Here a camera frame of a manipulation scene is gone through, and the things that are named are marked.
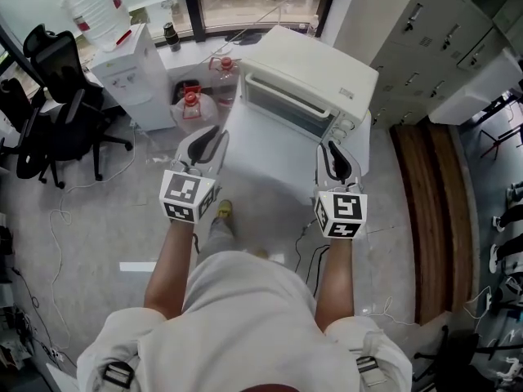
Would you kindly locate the clear plastic bottle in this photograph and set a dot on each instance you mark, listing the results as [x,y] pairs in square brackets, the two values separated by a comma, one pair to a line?
[313,27]

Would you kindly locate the person's yellow shoe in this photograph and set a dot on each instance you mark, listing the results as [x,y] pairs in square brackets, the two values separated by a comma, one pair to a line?
[225,208]

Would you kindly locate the person's white shirt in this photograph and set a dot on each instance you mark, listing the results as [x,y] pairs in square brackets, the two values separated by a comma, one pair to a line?
[245,333]

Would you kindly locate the black tripod stand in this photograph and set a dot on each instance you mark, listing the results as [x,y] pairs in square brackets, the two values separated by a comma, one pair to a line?
[500,139]

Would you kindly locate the black mesh office chair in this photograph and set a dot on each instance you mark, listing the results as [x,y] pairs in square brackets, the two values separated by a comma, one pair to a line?
[69,108]

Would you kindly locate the clear water jug red cap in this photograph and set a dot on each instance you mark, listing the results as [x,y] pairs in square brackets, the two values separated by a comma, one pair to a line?
[224,80]
[194,110]

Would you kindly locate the black swivel chair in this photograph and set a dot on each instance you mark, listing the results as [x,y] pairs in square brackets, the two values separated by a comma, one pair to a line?
[461,362]

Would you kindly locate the white water dispenser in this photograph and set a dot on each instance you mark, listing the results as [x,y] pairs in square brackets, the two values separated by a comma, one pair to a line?
[135,84]

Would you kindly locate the person's right forearm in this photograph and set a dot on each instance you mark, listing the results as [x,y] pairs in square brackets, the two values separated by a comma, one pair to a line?
[337,280]

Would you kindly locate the brown wooden platform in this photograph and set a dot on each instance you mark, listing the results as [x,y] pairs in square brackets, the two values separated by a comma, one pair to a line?
[433,223]

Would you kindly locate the person's grey trouser leg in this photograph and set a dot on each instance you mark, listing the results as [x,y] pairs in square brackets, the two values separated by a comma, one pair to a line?
[220,235]

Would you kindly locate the glass toaster oven door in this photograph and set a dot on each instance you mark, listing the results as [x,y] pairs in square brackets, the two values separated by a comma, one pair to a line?
[286,104]

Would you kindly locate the white desk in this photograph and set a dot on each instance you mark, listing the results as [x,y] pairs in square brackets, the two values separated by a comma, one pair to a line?
[478,92]

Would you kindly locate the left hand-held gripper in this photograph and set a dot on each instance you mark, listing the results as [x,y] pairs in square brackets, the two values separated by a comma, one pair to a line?
[180,196]

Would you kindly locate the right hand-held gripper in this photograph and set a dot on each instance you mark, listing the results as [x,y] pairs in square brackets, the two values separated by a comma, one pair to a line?
[341,215]

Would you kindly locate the grey metal lockers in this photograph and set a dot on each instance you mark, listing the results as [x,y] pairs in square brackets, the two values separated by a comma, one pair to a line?
[433,43]

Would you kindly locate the white toaster oven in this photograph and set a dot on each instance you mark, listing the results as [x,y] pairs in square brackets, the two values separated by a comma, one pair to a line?
[310,61]

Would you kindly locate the person's left forearm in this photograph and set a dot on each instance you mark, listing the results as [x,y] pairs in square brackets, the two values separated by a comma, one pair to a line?
[167,272]

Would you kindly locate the black thermos bottle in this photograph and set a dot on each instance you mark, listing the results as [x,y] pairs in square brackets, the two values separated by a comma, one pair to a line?
[172,37]

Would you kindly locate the large water bottle red label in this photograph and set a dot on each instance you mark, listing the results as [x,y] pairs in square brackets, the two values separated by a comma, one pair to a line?
[96,10]

